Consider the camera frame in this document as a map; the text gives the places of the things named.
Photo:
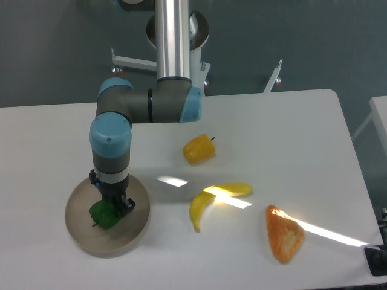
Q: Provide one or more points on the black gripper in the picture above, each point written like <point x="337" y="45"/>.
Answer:
<point x="113" y="191"/>

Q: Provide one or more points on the green bell pepper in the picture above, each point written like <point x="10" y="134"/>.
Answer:
<point x="106" y="216"/>

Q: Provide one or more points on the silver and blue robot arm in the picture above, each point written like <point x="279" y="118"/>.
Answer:
<point x="119" y="105"/>

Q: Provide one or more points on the beige round plate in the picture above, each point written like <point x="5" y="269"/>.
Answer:
<point x="94" y="239"/>

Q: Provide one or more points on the yellow bell pepper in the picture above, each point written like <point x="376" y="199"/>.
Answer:
<point x="199" y="149"/>

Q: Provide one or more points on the yellow banana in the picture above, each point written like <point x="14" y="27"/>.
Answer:
<point x="197" y="206"/>

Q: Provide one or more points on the orange triangular pastry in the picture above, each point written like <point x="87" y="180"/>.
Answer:
<point x="285" y="235"/>

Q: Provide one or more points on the black device at table edge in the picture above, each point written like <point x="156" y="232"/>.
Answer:
<point x="376" y="258"/>

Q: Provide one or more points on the white side table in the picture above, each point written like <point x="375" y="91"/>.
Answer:
<point x="377" y="116"/>

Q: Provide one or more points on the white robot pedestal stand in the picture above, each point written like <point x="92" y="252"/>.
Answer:
<point x="199" y="34"/>

